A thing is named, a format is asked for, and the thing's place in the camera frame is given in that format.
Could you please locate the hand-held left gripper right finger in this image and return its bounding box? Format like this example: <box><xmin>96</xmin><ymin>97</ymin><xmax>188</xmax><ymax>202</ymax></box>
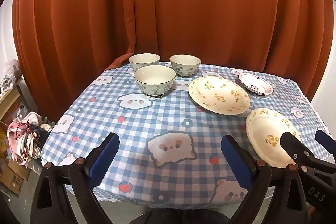
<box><xmin>220</xmin><ymin>135</ymin><xmax>309</xmax><ymax>224</ymax></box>

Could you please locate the blue floral ceramic bowl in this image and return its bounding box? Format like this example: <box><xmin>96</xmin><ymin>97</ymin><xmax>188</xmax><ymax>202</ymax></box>
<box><xmin>129</xmin><ymin>53</ymin><xmax>161</xmax><ymax>73</ymax></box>
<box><xmin>169</xmin><ymin>55</ymin><xmax>202</xmax><ymax>77</ymax></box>
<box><xmin>134</xmin><ymin>65</ymin><xmax>176</xmax><ymax>96</ymax></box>

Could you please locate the grey white cloth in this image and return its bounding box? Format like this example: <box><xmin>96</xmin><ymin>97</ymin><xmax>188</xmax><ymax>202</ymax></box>
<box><xmin>0</xmin><ymin>59</ymin><xmax>23</xmax><ymax>93</ymax></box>

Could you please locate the pile of pink clothing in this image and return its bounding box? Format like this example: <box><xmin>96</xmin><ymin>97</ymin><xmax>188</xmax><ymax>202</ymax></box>
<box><xmin>7</xmin><ymin>112</ymin><xmax>53</xmax><ymax>165</ymax></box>

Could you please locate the cardboard box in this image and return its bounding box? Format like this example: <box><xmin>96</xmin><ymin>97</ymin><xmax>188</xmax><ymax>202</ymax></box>
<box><xmin>0</xmin><ymin>158</ymin><xmax>29</xmax><ymax>197</ymax></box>

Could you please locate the red floral plate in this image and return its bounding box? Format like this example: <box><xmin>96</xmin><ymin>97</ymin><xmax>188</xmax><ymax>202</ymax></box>
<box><xmin>238</xmin><ymin>72</ymin><xmax>274</xmax><ymax>96</ymax></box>

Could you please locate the blue checked printed tablecloth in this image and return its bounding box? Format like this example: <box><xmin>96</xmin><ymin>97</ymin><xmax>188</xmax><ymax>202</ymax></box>
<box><xmin>41</xmin><ymin>61</ymin><xmax>336</xmax><ymax>205</ymax></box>

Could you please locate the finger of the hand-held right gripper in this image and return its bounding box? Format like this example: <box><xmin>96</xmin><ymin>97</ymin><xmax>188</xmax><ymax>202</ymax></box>
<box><xmin>280</xmin><ymin>131</ymin><xmax>336</xmax><ymax>174</ymax></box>
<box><xmin>315</xmin><ymin>130</ymin><xmax>336</xmax><ymax>161</ymax></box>

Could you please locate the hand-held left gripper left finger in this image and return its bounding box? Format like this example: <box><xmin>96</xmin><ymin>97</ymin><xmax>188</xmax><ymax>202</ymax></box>
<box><xmin>30</xmin><ymin>132</ymin><xmax>120</xmax><ymax>224</ymax></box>

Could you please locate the scalloped yellow floral plate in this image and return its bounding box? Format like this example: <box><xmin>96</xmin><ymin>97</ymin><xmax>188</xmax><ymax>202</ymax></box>
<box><xmin>246</xmin><ymin>108</ymin><xmax>302</xmax><ymax>168</ymax></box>

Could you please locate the orange curtain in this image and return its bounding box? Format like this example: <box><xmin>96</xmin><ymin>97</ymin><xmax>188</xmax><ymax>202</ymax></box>
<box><xmin>12</xmin><ymin>0</ymin><xmax>336</xmax><ymax>122</ymax></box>

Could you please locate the large yellow floral plate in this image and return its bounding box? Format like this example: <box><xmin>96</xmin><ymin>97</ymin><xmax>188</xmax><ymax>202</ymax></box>
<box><xmin>188</xmin><ymin>76</ymin><xmax>251</xmax><ymax>116</ymax></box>

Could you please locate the wooden shelf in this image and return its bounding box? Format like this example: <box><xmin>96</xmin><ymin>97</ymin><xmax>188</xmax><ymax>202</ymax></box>
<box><xmin>0</xmin><ymin>77</ymin><xmax>29</xmax><ymax>135</ymax></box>

